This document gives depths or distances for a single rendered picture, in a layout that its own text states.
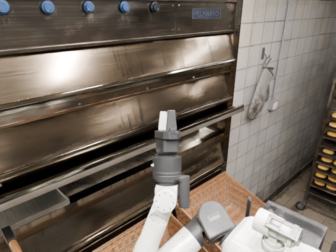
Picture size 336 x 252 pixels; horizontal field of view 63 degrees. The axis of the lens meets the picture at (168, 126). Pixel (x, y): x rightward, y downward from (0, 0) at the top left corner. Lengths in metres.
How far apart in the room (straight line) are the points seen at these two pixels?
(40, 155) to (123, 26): 0.66
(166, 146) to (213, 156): 1.31
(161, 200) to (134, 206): 0.88
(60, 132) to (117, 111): 0.29
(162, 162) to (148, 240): 0.24
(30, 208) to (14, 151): 0.36
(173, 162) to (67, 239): 0.88
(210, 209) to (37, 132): 0.74
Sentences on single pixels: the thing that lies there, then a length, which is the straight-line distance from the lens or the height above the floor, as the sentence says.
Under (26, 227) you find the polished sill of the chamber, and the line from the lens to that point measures 1.40.
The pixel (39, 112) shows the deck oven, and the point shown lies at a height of 1.66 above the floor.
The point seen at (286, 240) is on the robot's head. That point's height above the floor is 1.48.
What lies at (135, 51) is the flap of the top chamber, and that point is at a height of 1.84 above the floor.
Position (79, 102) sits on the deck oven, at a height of 1.66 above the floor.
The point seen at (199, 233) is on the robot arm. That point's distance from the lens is 0.96.
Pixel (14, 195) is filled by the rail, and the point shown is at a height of 1.43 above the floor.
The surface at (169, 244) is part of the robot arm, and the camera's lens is 0.97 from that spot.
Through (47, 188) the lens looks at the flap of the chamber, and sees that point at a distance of 1.15.
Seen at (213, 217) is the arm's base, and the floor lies 1.41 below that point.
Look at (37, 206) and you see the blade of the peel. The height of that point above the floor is 1.18.
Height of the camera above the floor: 2.04
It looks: 24 degrees down
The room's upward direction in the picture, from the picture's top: straight up
